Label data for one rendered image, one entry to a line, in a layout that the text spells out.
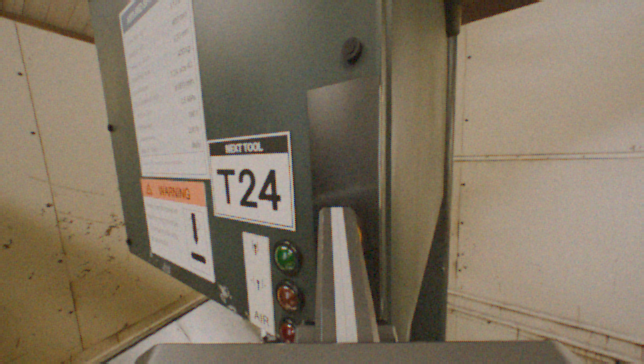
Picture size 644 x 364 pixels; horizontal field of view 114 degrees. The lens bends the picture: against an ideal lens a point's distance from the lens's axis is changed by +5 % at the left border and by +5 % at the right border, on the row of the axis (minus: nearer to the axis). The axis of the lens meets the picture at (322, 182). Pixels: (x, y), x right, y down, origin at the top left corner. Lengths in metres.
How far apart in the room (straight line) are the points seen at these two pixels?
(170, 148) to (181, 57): 0.09
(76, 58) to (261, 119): 1.31
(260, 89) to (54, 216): 1.26
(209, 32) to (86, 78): 1.22
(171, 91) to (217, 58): 0.08
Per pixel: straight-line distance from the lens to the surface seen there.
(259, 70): 0.18
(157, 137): 0.32
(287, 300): 0.18
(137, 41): 0.36
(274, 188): 0.16
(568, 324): 1.39
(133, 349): 1.65
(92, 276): 1.46
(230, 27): 0.21
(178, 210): 0.29
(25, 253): 1.39
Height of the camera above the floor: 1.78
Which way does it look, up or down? 7 degrees down
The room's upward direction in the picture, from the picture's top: 2 degrees counter-clockwise
